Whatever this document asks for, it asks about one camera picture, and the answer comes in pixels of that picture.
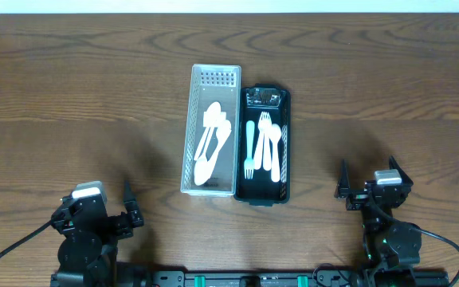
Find pale blue plastic fork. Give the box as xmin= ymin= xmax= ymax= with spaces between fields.
xmin=244 ymin=120 xmax=255 ymax=179

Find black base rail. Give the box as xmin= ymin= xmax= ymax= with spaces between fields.
xmin=49 ymin=262 xmax=449 ymax=287

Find white spoon diagonal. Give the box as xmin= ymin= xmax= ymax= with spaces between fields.
xmin=193 ymin=119 xmax=228 ymax=180

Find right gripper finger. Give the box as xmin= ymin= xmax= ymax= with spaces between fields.
xmin=336 ymin=159 xmax=350 ymax=191
xmin=388 ymin=155 xmax=413 ymax=184

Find white fork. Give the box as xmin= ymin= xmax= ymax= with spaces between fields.
xmin=263 ymin=112 xmax=272 ymax=171
xmin=253 ymin=112 xmax=269 ymax=170

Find clear perforated plastic basket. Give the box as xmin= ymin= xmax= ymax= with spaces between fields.
xmin=181 ymin=64 xmax=241 ymax=197

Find black perforated plastic basket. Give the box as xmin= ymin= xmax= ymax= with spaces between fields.
xmin=234 ymin=84 xmax=290 ymax=206

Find white spoon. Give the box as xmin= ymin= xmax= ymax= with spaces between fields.
xmin=193 ymin=131 xmax=233 ymax=187
xmin=210 ymin=120 xmax=232 ymax=161
xmin=269 ymin=124 xmax=281 ymax=183

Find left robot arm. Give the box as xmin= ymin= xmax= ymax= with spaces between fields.
xmin=50 ymin=181 xmax=151 ymax=287

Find white spoon horizontal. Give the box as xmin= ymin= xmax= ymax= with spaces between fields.
xmin=194 ymin=101 xmax=221 ymax=161

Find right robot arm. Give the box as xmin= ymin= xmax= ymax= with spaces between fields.
xmin=335 ymin=156 xmax=422 ymax=286

